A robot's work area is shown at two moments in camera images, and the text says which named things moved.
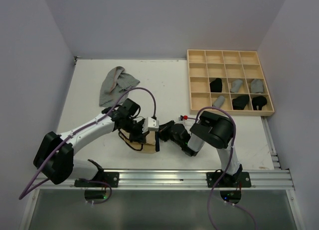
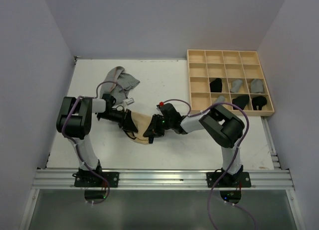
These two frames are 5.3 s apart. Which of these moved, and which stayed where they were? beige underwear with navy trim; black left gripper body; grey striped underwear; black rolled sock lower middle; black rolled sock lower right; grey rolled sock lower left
Moved: beige underwear with navy trim; black left gripper body
Stayed: black rolled sock lower middle; grey rolled sock lower left; black rolled sock lower right; grey striped underwear
